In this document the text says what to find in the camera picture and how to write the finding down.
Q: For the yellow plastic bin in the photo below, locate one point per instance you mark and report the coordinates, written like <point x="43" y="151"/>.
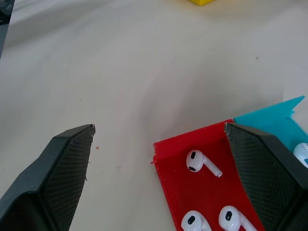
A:
<point x="201" y="2"/>

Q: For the white earbud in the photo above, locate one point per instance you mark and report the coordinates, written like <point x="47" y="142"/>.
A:
<point x="228" y="217"/>
<point x="302" y="151"/>
<point x="192" y="221"/>
<point x="195" y="161"/>

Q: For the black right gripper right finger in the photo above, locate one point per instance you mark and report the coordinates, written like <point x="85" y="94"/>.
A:
<point x="269" y="178"/>

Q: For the teal plastic tray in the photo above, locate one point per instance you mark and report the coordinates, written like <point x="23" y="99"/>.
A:
<point x="269" y="115"/>

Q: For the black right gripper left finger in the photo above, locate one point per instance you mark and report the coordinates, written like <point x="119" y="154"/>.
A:
<point x="48" y="183"/>

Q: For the red plastic tray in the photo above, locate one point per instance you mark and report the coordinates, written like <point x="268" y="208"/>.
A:
<point x="183" y="190"/>

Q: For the black flat panel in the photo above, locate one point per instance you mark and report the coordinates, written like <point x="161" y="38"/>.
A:
<point x="4" y="29"/>

